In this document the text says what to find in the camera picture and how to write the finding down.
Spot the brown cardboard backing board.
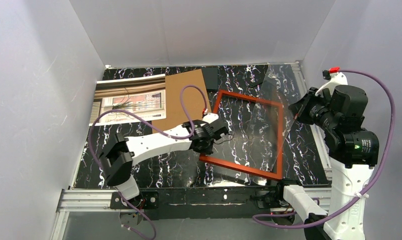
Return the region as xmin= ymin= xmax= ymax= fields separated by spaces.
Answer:
xmin=151 ymin=69 xmax=211 ymax=131

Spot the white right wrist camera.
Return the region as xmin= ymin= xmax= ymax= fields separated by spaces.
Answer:
xmin=315 ymin=66 xmax=348 ymax=97

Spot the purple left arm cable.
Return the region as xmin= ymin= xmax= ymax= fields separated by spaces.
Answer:
xmin=87 ymin=84 xmax=210 ymax=240

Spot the black square block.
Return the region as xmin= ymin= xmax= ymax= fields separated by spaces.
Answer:
xmin=201 ymin=66 xmax=219 ymax=93

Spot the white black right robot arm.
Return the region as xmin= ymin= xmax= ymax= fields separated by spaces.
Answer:
xmin=275 ymin=85 xmax=379 ymax=240

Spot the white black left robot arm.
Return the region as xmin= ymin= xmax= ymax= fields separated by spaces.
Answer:
xmin=98 ymin=119 xmax=229 ymax=200

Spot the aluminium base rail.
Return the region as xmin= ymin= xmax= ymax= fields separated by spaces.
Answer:
xmin=50 ymin=187 xmax=334 ymax=240

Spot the orange picture frame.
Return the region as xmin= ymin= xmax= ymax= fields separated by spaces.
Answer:
xmin=198 ymin=89 xmax=285 ymax=182

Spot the printed photo of window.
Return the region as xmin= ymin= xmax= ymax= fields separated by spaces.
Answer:
xmin=89 ymin=74 xmax=166 ymax=126

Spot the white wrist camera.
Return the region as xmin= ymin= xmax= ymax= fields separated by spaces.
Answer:
xmin=202 ymin=112 xmax=219 ymax=124
xmin=315 ymin=66 xmax=348 ymax=97

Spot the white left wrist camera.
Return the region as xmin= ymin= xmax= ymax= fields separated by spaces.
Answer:
xmin=202 ymin=112 xmax=219 ymax=124

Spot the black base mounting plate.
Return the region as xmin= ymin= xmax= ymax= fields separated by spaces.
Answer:
xmin=129 ymin=186 xmax=280 ymax=220

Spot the clear acrylic sheet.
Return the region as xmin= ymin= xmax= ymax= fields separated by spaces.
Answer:
xmin=246 ymin=63 xmax=301 ymax=181

